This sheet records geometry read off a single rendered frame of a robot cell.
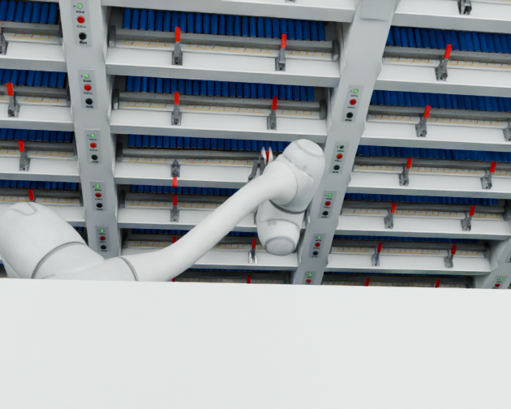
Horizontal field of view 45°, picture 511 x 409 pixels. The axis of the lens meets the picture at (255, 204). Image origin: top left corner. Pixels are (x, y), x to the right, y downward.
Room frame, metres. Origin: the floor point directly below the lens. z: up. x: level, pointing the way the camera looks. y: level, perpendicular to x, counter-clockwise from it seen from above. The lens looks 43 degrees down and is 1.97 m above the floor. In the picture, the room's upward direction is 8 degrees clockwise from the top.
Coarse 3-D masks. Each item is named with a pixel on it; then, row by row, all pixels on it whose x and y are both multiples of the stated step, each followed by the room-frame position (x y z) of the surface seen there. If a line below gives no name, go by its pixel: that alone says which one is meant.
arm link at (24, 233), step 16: (16, 208) 0.87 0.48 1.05; (32, 208) 0.87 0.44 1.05; (48, 208) 0.89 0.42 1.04; (0, 224) 0.83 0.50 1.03; (16, 224) 0.82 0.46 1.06; (32, 224) 0.82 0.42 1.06; (48, 224) 0.82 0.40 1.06; (64, 224) 0.84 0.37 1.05; (0, 240) 0.80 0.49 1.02; (16, 240) 0.78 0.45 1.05; (32, 240) 0.78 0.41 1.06; (48, 240) 0.78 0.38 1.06; (64, 240) 0.79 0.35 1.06; (80, 240) 0.81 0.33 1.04; (0, 256) 0.80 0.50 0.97; (16, 256) 0.76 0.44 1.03; (32, 256) 0.75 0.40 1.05; (16, 272) 0.75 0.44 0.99; (32, 272) 0.73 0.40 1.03
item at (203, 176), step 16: (144, 160) 1.41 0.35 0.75; (160, 160) 1.42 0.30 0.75; (192, 160) 1.44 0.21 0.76; (208, 160) 1.45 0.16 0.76; (224, 160) 1.46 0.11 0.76; (240, 160) 1.47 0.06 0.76; (128, 176) 1.36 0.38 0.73; (144, 176) 1.36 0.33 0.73; (160, 176) 1.37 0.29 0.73; (192, 176) 1.39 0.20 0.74; (208, 176) 1.40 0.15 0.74; (224, 176) 1.41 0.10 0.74; (240, 176) 1.42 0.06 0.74; (256, 176) 1.43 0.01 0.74
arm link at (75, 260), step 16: (48, 256) 0.75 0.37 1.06; (64, 256) 0.75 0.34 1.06; (80, 256) 0.76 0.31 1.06; (96, 256) 0.77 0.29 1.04; (48, 272) 0.72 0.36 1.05; (64, 272) 0.72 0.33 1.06; (80, 272) 0.73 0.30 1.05; (96, 272) 0.73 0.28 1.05; (112, 272) 0.75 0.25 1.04; (128, 272) 0.76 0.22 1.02
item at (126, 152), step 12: (132, 156) 1.41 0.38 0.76; (144, 156) 1.42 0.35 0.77; (156, 156) 1.42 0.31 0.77; (168, 156) 1.43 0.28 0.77; (180, 156) 1.43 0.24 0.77; (192, 156) 1.44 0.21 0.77; (204, 156) 1.44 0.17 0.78; (216, 156) 1.45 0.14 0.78; (228, 156) 1.45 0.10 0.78; (240, 156) 1.46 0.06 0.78; (252, 156) 1.47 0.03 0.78; (276, 156) 1.48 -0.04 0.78
